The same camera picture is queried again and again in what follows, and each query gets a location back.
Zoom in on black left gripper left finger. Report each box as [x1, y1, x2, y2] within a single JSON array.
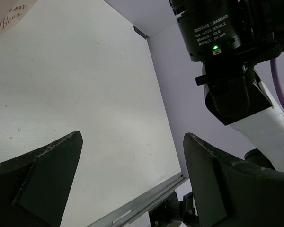
[[0, 131, 83, 227]]

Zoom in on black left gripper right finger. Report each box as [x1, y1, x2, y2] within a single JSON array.
[[183, 133, 284, 227]]

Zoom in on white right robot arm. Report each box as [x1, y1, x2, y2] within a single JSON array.
[[170, 0, 284, 172]]

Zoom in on cream paper gift bag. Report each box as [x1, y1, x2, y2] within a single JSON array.
[[0, 0, 37, 35]]

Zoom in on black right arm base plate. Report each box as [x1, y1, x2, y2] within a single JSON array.
[[149, 192, 200, 227]]

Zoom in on aluminium front rail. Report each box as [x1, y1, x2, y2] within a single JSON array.
[[89, 173, 188, 227]]

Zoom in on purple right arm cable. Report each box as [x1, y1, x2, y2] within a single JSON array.
[[269, 58, 284, 118]]

